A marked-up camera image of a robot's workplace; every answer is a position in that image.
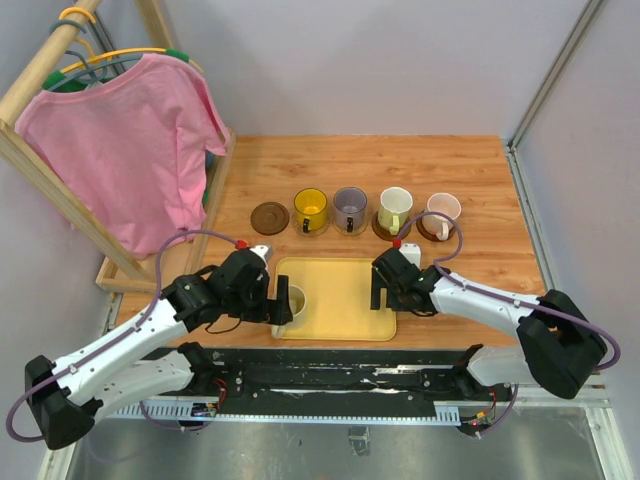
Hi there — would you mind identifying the cream cup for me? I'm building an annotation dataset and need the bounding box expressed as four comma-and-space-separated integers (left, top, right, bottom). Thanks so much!
271, 285, 307, 339

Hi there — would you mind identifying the brown wooden coaster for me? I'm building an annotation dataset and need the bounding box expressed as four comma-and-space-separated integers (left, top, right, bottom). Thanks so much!
371, 212, 411, 242
416, 216, 456, 242
250, 202, 289, 236

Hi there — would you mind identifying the small woven rattan coaster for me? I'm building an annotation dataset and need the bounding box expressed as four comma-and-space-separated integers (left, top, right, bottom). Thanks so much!
333, 221, 368, 236

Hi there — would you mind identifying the pink cup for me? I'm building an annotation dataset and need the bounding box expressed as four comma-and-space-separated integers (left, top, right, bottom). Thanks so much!
422, 192, 462, 241

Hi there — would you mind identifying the large woven rattan coaster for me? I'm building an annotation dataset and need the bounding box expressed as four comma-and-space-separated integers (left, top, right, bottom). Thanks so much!
292, 220, 329, 237

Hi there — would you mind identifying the white cup green handle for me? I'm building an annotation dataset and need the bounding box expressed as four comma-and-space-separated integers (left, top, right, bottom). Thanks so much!
376, 187, 413, 236

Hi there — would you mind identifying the purple cup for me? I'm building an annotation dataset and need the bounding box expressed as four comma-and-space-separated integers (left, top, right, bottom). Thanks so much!
333, 187, 368, 225

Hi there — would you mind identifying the yellow cup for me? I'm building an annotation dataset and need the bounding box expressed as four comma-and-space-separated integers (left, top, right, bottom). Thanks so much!
294, 188, 328, 235

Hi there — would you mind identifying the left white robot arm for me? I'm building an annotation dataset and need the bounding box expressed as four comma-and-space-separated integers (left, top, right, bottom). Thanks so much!
25, 245, 293, 450

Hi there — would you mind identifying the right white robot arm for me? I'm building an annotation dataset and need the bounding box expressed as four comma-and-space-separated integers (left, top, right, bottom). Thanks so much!
371, 248, 608, 400

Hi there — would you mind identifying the yellow plastic tray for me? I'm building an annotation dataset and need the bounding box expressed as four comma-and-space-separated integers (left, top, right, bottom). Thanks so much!
276, 257, 397, 342

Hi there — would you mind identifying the pink t-shirt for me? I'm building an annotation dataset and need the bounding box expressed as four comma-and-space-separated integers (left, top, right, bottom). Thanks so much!
15, 54, 230, 259

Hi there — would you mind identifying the wooden clothes rack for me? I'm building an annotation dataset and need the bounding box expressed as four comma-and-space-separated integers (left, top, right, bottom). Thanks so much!
0, 0, 238, 300

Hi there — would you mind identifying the green clothes hanger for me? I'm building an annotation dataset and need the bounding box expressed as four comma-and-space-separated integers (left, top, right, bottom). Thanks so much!
41, 47, 191, 93

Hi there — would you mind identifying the yellow clothes hanger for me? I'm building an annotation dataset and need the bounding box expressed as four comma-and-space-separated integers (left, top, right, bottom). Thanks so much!
87, 1, 204, 73

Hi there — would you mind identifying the grey clothes hanger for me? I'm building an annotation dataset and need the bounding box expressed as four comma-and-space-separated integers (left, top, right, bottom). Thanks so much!
49, 19, 139, 84

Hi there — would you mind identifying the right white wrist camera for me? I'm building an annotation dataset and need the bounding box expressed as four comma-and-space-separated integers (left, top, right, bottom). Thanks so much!
399, 243, 422, 267

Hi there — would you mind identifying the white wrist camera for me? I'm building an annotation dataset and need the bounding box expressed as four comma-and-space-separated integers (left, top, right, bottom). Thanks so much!
399, 243, 422, 267
250, 244, 274, 265

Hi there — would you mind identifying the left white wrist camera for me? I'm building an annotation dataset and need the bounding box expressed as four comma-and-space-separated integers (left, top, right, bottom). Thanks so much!
250, 244, 274, 265

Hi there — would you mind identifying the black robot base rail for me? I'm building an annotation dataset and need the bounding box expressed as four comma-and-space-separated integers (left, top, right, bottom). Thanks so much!
169, 345, 513, 425

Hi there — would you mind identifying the aluminium frame post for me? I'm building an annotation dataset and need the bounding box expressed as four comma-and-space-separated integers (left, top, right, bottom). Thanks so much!
508, 0, 612, 147

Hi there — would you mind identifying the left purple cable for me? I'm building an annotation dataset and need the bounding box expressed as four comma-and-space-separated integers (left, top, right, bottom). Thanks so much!
5, 229, 251, 444

